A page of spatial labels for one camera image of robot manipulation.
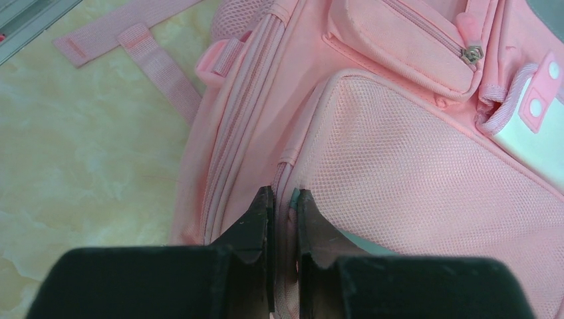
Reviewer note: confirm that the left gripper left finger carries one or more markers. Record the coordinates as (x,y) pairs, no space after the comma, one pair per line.
(250,279)

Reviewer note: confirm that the pink student backpack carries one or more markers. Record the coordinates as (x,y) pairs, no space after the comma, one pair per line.
(426,127)

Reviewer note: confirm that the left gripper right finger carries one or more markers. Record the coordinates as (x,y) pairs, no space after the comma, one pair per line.
(320,245)

